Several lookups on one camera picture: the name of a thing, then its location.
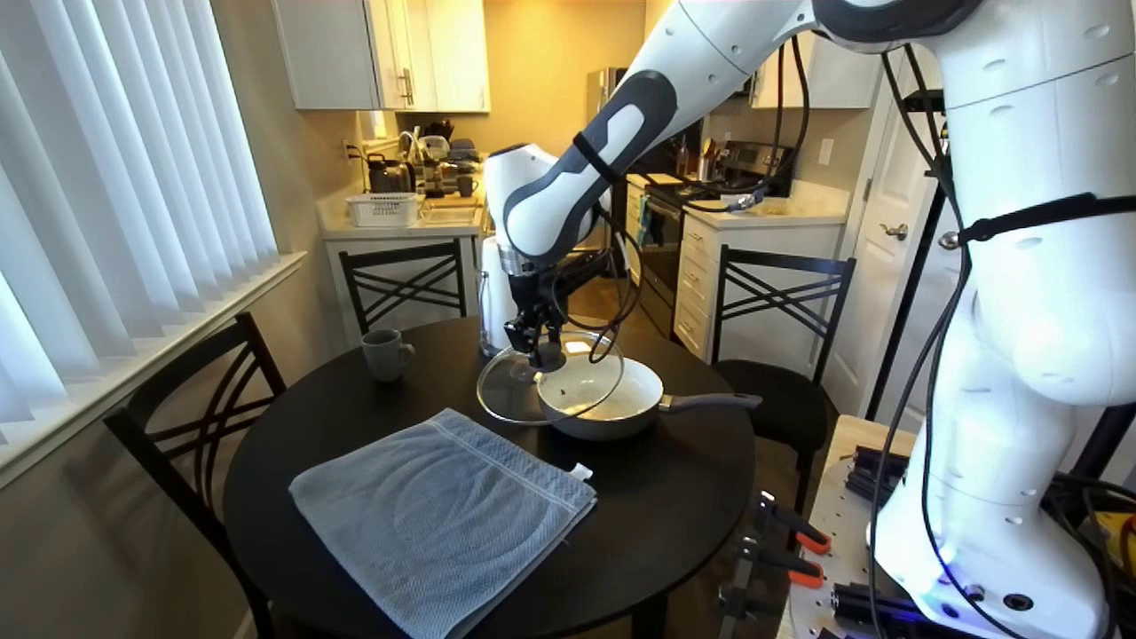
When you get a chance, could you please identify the black kitchen stove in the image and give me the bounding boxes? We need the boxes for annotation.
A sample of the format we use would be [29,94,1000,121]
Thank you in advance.
[635,137,799,340]

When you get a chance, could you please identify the grey mug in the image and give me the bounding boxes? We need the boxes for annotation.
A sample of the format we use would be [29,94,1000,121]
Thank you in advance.
[359,325,421,385]

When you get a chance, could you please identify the black camera tripod stand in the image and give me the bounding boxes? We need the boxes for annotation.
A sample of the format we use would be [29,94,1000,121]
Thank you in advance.
[863,81,957,424]

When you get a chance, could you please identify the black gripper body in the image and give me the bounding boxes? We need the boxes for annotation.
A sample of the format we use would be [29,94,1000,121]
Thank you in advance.
[505,247,596,346]

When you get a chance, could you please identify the black metal chair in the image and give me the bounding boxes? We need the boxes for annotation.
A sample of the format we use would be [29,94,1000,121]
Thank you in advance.
[102,309,290,639]
[338,238,470,340]
[706,243,860,516]

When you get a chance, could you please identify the blue folded towel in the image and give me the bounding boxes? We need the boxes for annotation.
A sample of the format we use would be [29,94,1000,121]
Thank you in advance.
[285,406,599,639]

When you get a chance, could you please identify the white robot mount board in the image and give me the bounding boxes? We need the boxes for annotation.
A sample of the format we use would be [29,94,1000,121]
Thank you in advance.
[773,411,942,639]

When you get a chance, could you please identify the white panel door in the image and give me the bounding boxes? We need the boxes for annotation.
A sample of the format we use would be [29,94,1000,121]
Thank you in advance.
[822,47,957,418]

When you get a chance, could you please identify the grey frying pan white inside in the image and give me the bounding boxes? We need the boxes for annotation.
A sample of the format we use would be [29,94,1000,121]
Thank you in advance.
[538,351,767,443]

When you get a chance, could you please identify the black coffee maker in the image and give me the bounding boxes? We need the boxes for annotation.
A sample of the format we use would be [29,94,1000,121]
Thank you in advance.
[366,143,421,196]

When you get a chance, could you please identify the white kitchen counter cabinet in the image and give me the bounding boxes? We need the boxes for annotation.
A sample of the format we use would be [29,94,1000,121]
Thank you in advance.
[673,176,853,366]
[318,188,492,346]

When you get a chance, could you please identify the black stereo camera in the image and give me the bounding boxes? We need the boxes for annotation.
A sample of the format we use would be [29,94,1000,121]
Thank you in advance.
[900,85,951,118]

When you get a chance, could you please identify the white paper towel roll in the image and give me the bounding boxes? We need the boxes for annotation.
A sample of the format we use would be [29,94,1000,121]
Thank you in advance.
[477,258,527,355]

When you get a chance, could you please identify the dish rack with dishes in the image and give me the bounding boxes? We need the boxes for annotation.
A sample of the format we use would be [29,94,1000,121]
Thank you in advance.
[410,118,486,204]

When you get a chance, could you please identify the clear plastic container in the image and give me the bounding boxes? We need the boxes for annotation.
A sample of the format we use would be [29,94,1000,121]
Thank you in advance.
[345,193,427,230]

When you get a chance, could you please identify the orange handled black clamp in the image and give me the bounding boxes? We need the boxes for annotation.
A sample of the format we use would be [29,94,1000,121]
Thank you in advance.
[719,537,830,630]
[745,486,836,561]

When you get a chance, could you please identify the round glass pan lid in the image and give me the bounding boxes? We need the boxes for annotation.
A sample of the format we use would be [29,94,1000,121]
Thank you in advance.
[474,334,628,431]

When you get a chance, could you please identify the white vertical window blinds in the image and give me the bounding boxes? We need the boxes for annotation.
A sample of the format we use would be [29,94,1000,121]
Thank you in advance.
[0,0,285,426]

